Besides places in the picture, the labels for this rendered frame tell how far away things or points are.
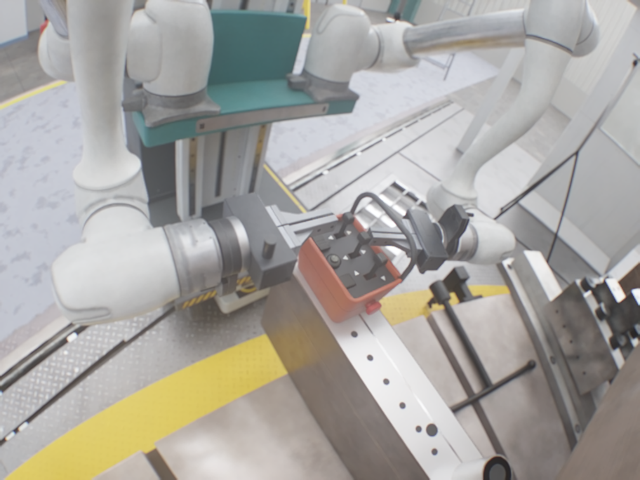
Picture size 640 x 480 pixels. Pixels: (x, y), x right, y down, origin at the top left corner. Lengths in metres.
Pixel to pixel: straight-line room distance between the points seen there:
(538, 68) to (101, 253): 0.74
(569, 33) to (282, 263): 0.63
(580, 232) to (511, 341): 2.30
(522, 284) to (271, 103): 1.43
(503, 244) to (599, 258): 3.03
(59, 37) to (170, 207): 0.88
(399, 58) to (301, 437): 1.14
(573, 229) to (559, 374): 2.21
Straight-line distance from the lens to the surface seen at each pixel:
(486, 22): 0.92
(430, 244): 0.67
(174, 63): 0.72
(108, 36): 0.32
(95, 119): 0.42
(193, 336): 1.39
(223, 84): 0.97
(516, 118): 0.72
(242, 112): 0.85
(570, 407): 1.66
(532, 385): 1.57
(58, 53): 0.72
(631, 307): 1.54
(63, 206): 2.00
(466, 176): 0.85
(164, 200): 1.40
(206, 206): 1.37
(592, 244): 3.77
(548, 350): 1.68
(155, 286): 0.38
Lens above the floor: 1.27
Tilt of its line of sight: 46 degrees down
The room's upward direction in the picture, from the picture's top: 22 degrees clockwise
